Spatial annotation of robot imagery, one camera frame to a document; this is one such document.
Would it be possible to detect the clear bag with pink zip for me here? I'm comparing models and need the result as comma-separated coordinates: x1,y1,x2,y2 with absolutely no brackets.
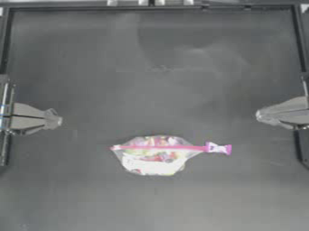
109,134,205,177

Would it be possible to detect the pink white wrapped sweet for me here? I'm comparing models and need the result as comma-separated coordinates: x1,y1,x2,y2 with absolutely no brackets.
204,142,233,156

